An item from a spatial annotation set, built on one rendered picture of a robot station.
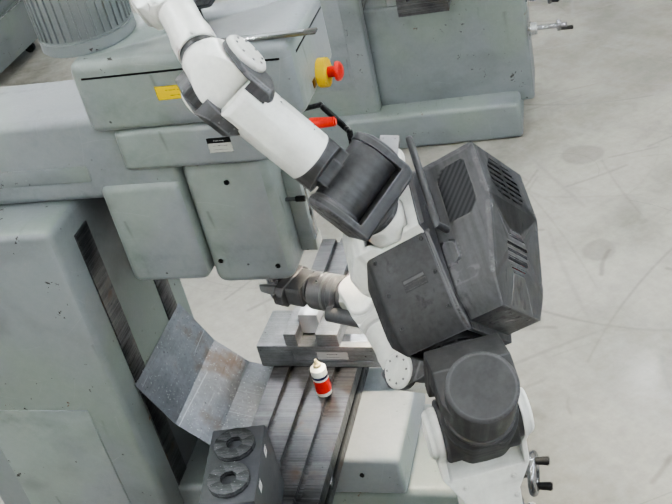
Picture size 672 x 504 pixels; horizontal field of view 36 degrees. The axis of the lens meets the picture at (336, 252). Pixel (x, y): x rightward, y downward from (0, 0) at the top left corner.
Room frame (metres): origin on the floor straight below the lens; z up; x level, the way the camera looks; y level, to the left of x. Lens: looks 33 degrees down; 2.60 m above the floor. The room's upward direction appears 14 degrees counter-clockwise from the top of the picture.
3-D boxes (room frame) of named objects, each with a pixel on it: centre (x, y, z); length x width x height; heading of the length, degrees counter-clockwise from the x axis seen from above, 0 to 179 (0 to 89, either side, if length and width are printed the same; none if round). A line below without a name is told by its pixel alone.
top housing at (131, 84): (2.00, 0.17, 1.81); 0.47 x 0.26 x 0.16; 70
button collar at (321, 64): (1.92, -0.06, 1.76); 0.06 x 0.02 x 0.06; 160
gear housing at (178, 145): (2.01, 0.19, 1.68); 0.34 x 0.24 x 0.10; 70
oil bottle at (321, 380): (1.97, 0.11, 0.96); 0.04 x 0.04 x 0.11
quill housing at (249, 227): (2.00, 0.16, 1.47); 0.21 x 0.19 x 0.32; 160
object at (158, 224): (2.07, 0.33, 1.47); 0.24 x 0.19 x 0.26; 160
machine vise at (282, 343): (2.13, 0.07, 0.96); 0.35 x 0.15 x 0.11; 68
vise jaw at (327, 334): (2.12, 0.05, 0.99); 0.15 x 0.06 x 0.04; 158
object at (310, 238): (1.96, 0.05, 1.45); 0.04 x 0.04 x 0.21; 70
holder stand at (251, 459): (1.60, 0.32, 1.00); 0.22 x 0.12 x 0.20; 170
